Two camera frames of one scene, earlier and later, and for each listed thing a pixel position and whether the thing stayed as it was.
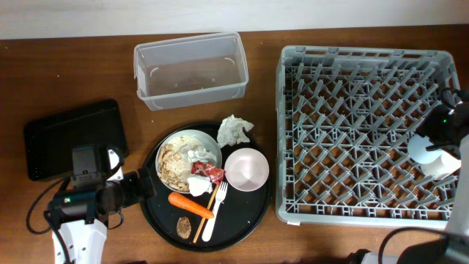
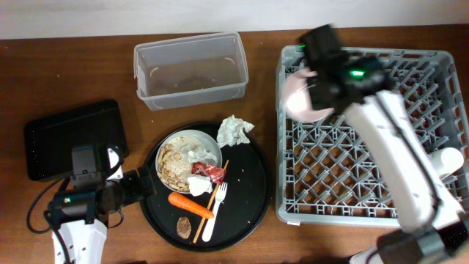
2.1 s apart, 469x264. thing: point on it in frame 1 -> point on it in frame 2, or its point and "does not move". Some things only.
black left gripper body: (128, 191) does not move
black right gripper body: (438, 127) -> (320, 105)
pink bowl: (247, 169) -> (297, 100)
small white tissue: (200, 184) does not move
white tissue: (231, 132) does not move
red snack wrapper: (216, 174) does not move
